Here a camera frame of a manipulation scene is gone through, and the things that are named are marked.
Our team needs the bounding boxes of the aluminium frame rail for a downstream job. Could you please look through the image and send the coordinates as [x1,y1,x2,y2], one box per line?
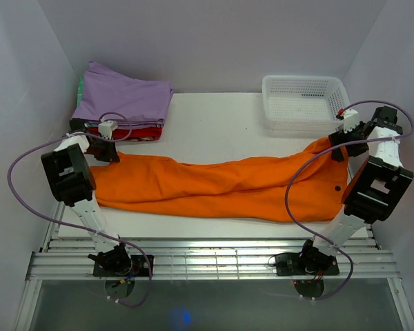
[13,203,414,331]

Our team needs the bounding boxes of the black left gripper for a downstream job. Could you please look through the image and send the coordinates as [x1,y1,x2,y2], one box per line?
[84,134,120,163]

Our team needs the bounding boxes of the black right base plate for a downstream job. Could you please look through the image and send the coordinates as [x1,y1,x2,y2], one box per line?
[275,252,339,276]

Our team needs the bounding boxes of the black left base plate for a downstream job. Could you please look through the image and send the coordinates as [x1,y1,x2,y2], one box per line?
[92,254,155,278]

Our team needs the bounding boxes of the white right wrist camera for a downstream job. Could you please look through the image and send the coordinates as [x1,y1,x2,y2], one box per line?
[337,108,360,134]

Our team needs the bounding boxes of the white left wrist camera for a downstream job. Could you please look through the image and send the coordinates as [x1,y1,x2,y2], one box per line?
[97,120,118,140]

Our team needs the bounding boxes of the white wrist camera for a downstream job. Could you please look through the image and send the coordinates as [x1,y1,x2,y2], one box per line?
[337,108,360,134]
[97,120,118,140]

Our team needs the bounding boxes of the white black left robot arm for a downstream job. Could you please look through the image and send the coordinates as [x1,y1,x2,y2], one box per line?
[41,118,132,276]

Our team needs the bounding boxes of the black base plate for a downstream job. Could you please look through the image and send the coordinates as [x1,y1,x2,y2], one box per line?
[92,254,155,278]
[275,252,339,276]

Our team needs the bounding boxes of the white plastic basket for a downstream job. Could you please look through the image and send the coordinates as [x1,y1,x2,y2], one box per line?
[262,75,350,132]

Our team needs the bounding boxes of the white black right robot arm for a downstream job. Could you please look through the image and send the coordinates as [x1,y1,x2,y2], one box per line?
[297,104,413,275]

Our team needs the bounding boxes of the green folded trousers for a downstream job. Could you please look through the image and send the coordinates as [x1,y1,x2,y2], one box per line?
[76,77,83,108]

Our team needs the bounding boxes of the purple folded trousers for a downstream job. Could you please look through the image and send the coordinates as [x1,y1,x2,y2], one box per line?
[73,61,173,126]

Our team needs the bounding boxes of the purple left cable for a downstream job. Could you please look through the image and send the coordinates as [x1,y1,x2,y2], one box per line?
[7,112,154,308]

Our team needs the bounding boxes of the orange trousers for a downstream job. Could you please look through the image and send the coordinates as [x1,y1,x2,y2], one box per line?
[91,138,348,223]

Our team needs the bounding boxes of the red folded trousers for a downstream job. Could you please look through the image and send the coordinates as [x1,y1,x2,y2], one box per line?
[69,119,162,141]

